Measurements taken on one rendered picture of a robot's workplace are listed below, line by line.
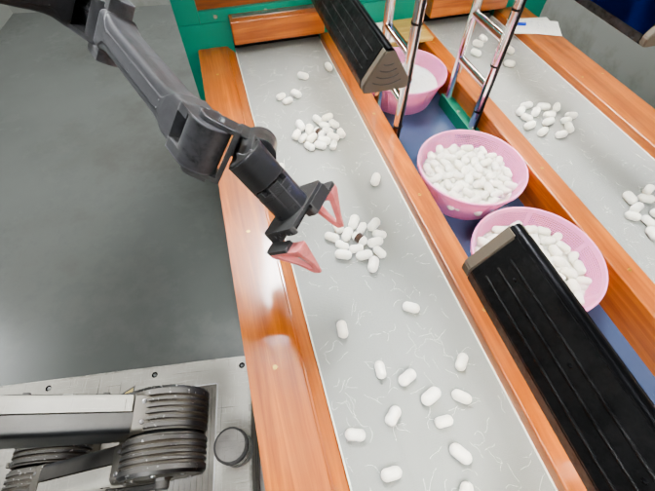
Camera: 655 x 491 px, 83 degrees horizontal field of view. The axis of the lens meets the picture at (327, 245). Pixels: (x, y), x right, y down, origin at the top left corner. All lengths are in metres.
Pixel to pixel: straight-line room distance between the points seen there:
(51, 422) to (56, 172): 1.92
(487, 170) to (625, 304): 0.42
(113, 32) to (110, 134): 1.84
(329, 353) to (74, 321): 1.32
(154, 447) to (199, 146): 0.44
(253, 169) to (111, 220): 1.61
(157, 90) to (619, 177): 1.05
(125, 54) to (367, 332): 0.61
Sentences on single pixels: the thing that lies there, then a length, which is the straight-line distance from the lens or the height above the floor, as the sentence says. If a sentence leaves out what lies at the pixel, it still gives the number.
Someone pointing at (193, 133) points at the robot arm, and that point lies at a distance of 0.51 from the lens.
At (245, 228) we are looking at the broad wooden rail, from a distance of 0.83.
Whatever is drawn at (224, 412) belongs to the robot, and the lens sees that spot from 0.98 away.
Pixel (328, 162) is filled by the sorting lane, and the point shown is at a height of 0.74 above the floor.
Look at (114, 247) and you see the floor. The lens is 1.96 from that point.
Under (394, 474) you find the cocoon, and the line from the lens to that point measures 0.66.
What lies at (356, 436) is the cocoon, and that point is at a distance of 0.66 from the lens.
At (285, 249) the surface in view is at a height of 0.97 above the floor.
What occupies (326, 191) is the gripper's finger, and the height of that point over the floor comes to 0.99.
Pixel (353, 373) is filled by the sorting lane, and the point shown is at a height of 0.74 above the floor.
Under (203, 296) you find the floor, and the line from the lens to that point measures 1.66.
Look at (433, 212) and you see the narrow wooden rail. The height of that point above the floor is 0.76.
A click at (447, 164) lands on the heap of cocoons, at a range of 1.02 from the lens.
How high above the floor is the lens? 1.41
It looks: 55 degrees down
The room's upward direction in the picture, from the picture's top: straight up
